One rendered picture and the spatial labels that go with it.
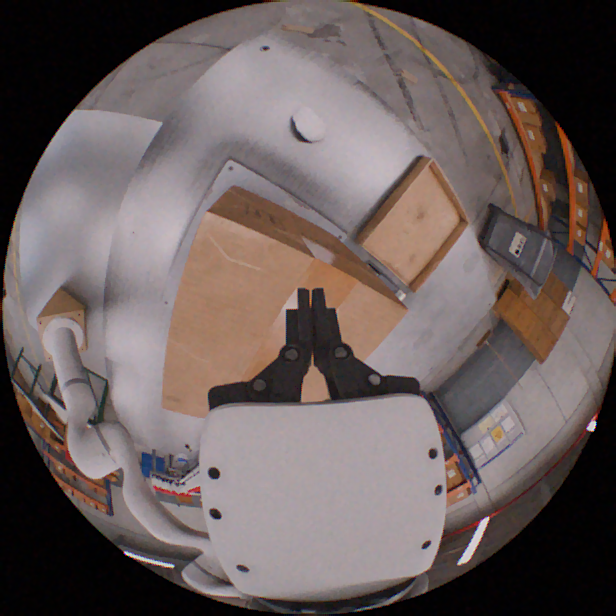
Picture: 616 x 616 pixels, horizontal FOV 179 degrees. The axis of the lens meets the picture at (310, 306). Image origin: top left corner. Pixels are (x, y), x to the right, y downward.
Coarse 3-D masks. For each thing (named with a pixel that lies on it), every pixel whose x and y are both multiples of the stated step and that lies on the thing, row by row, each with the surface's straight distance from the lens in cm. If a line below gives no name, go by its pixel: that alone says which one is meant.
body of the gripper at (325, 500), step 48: (240, 432) 9; (288, 432) 8; (336, 432) 8; (384, 432) 9; (432, 432) 10; (240, 480) 8; (288, 480) 8; (336, 480) 8; (384, 480) 8; (432, 480) 10; (240, 528) 9; (288, 528) 8; (336, 528) 8; (384, 528) 9; (432, 528) 10; (240, 576) 10; (288, 576) 9; (336, 576) 9; (384, 576) 10
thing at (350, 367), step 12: (336, 348) 11; (348, 348) 11; (336, 360) 10; (348, 360) 11; (336, 372) 10; (348, 372) 10; (360, 372) 10; (336, 384) 10; (348, 384) 10; (360, 384) 10; (336, 396) 12; (348, 396) 10; (360, 396) 10
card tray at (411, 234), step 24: (432, 168) 62; (408, 192) 58; (432, 192) 63; (384, 216) 51; (408, 216) 59; (432, 216) 65; (456, 216) 73; (360, 240) 51; (384, 240) 57; (408, 240) 61; (432, 240) 68; (456, 240) 71; (384, 264) 60; (408, 264) 65; (432, 264) 70
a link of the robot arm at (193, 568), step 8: (184, 568) 60; (192, 568) 57; (200, 568) 56; (184, 576) 59; (192, 576) 57; (200, 576) 56; (208, 576) 56; (192, 584) 58; (200, 584) 56; (208, 584) 55; (216, 584) 55; (224, 584) 55; (232, 584) 59; (208, 592) 57; (216, 592) 55; (224, 592) 54; (232, 592) 53
